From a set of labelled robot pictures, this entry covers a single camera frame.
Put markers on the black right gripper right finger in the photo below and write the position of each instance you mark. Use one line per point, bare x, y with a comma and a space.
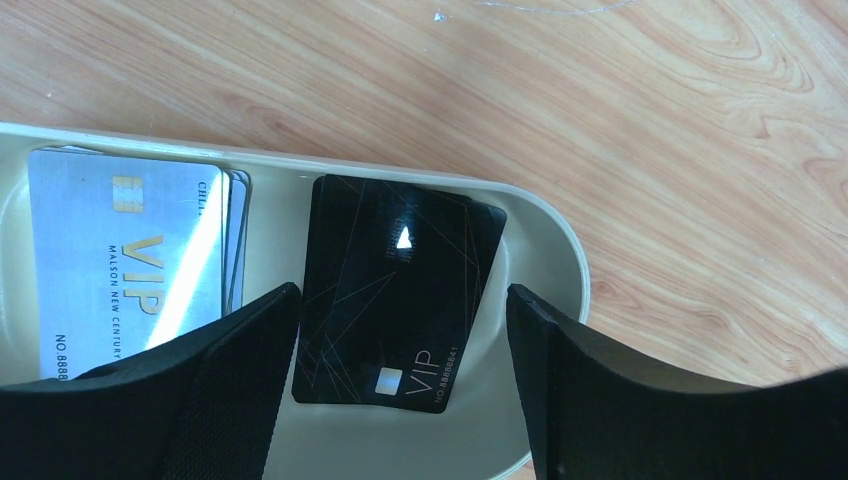
596, 408

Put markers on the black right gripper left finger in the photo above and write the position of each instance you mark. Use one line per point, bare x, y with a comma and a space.
201, 406

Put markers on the cream oval plastic tray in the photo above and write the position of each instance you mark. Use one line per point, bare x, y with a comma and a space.
481, 434

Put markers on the white VIP card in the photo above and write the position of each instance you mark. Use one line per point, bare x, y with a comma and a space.
129, 254

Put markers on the black VIP card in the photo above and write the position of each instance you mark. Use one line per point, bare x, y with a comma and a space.
394, 278

